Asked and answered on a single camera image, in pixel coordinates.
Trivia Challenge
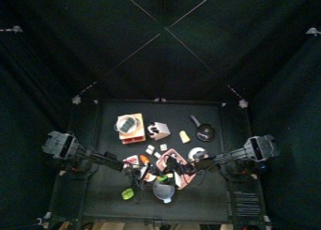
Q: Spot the yellow green toy corn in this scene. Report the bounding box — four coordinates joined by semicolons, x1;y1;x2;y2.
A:
155;173;175;183

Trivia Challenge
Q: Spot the orange rimmed toy plate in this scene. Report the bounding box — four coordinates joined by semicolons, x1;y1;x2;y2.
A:
139;165;158;183

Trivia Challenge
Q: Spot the pink plastic tray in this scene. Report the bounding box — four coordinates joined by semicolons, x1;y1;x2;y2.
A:
154;147;198;190

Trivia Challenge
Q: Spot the orange toy carrot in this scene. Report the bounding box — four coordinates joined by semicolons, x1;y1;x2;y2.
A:
138;154;151;166

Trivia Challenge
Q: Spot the red white toy watermelon slice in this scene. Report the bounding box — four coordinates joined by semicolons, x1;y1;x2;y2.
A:
122;154;142;168

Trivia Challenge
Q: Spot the white toy kettle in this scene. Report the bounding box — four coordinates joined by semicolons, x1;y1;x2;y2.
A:
187;146;211;162

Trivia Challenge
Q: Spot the green toy leaf vegetable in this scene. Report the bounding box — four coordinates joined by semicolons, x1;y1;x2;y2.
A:
120;188;136;201

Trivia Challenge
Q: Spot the clear plastic measuring cup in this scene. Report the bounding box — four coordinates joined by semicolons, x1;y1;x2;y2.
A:
151;180;176;205

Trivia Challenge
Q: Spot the yellow toy cheese wedge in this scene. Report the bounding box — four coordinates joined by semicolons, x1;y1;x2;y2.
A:
178;130;191;145

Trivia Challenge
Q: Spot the white toy toaster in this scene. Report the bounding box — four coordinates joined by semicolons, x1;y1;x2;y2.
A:
146;121;171;142

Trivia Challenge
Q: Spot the black toy frying pan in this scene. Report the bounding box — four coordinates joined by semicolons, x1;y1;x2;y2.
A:
190;115;217;143

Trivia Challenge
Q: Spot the orange wooden toy stove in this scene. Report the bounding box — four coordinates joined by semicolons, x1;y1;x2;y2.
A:
115;113;148;146

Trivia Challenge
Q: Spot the silver toy pot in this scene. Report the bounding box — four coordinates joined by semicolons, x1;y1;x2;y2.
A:
112;115;142;135

